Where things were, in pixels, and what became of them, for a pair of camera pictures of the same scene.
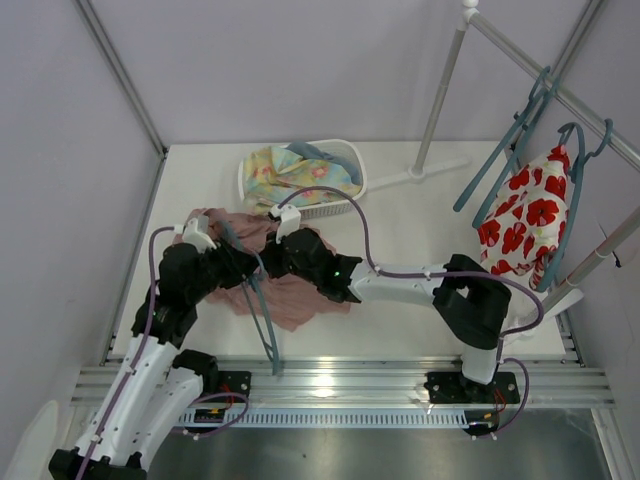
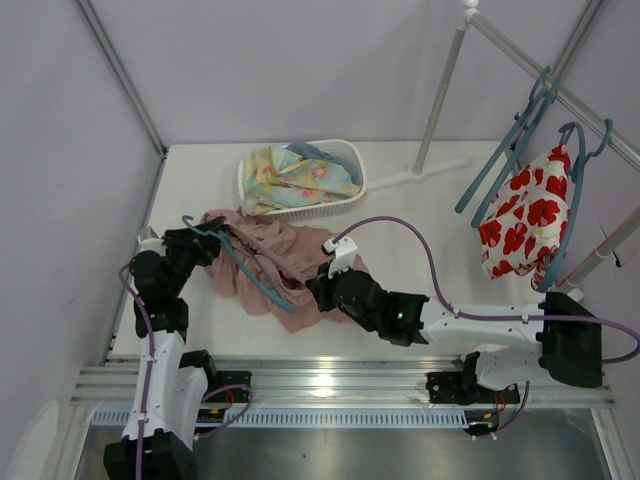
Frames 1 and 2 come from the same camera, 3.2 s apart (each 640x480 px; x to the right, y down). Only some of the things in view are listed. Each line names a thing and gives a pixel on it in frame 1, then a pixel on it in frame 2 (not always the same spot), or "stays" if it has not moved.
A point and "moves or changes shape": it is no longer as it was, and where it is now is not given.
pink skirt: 283,300 moves or changes shape
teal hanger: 256,298 -> 247,266
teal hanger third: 525,133 stays
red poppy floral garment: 530,220 stays
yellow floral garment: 273,173 stays
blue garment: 308,150 stays
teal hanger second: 536,92 stays
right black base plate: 456,388 stays
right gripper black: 273,248 -> 323,291
